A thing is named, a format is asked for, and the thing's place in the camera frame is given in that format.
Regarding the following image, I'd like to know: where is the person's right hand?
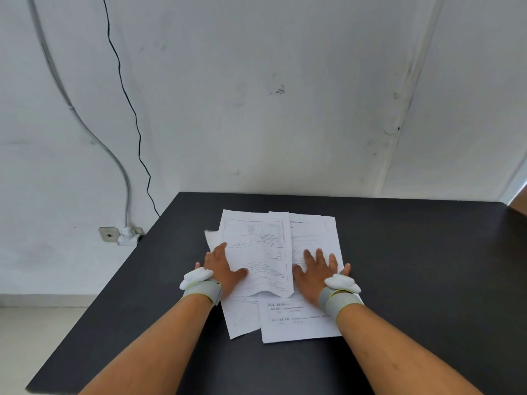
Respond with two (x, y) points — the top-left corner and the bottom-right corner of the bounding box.
(292, 248), (351, 301)

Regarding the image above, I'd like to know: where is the person's left hand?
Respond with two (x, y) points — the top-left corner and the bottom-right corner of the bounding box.
(195, 242), (249, 302)

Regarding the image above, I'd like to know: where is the printed paper sheet sparse text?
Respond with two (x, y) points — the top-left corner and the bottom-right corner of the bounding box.
(288, 213), (345, 277)

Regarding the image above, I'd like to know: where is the wavy printed paper sheet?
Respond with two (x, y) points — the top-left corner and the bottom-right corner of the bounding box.
(217, 209), (295, 299)

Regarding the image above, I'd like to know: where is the person's left forearm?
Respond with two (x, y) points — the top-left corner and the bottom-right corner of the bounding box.
(78, 294), (217, 395)

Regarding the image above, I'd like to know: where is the person's right forearm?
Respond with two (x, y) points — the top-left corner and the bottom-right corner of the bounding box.
(335, 302), (485, 395)

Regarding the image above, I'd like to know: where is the white wrist tracker grey band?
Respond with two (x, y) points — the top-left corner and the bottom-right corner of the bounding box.
(318, 274), (365, 321)
(179, 267), (223, 306)

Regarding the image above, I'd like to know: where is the mostly blank paper sheet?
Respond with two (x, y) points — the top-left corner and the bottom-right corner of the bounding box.
(204, 230), (264, 340)

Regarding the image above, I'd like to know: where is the paper sheet with bold headings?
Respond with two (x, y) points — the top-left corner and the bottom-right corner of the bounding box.
(257, 289), (365, 345)

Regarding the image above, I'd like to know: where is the white plug adapter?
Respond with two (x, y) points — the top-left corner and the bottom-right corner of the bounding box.
(117, 226), (141, 247)

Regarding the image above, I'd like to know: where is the brown wooden door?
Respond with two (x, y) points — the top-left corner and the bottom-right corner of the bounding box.
(508, 194), (527, 217)

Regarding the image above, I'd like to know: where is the beige wall outlet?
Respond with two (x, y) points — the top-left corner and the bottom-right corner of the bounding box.
(98, 226), (145, 243)

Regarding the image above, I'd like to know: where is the white door frame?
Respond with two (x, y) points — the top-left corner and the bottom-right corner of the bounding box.
(499, 155), (527, 205)

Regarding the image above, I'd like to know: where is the thin black cable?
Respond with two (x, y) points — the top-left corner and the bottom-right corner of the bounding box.
(101, 0), (161, 218)

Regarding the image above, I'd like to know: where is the grey cable conduit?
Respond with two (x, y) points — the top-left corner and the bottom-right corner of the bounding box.
(26, 0), (133, 232)

